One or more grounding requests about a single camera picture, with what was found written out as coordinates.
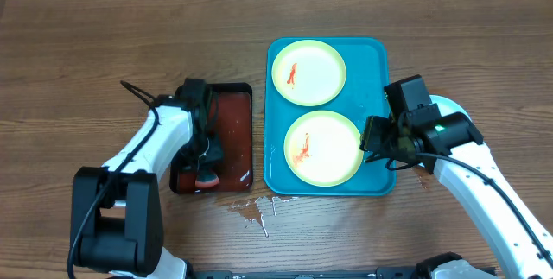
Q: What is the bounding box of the black rectangular tray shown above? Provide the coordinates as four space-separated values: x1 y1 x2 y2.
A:
169 83 253 194

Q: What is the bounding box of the blue plastic tray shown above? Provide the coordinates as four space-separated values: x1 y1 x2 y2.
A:
264 37 397 197

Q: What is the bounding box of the yellow plate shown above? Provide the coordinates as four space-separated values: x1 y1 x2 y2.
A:
283 111 364 187
270 40 347 106

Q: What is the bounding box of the white plate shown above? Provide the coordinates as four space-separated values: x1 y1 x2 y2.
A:
419 95 483 156

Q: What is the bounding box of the clear container with red water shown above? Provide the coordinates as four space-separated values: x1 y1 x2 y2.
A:
173 92 253 194

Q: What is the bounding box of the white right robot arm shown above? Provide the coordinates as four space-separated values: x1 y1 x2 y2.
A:
360 105 552 278

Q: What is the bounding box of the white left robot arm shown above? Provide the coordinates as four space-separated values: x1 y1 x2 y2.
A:
67 92 223 278

